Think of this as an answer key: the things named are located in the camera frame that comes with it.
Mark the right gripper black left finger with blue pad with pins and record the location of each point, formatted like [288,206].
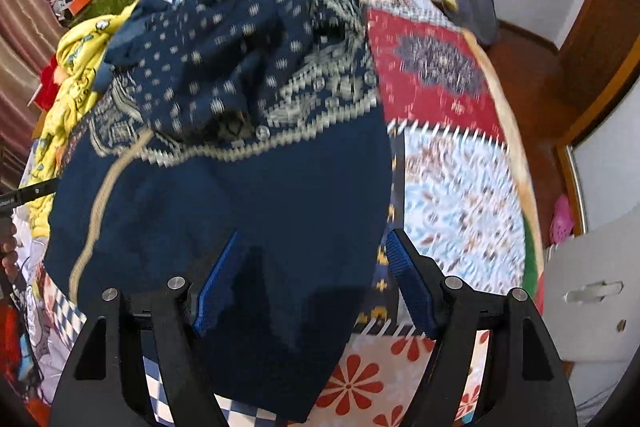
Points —
[104,380]

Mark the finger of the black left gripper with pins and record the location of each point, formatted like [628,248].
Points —
[28,193]

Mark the navy patterned garment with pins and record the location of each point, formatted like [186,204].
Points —
[243,139]

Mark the left hand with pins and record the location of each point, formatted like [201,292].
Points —
[8,245]

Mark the white cabinet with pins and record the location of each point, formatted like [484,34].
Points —
[591,308]

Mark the beige fleece blanket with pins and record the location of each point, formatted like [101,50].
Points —
[502,75]

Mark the pink rubber clog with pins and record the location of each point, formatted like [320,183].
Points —
[562,222]

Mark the yellow printed cloth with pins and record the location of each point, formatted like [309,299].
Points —
[79,55]

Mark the striped pink curtain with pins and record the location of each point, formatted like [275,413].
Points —
[29,37]

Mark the patchwork bed cover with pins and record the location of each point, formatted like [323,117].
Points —
[455,195]

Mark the grey blue bag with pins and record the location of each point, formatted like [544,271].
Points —
[477,16]

